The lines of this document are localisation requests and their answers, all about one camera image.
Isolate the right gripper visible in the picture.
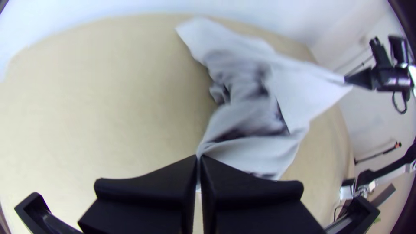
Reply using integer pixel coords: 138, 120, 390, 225
344, 36, 415, 93

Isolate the black cable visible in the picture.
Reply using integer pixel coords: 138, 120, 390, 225
391, 91, 410, 115

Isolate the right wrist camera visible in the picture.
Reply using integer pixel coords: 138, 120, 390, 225
388, 35, 410, 65

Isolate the grey t-shirt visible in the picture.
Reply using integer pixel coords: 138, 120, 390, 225
175, 16, 353, 195

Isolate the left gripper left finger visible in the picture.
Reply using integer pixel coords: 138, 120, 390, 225
78, 155, 198, 234

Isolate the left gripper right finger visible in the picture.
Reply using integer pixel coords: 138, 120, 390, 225
200, 155, 325, 234

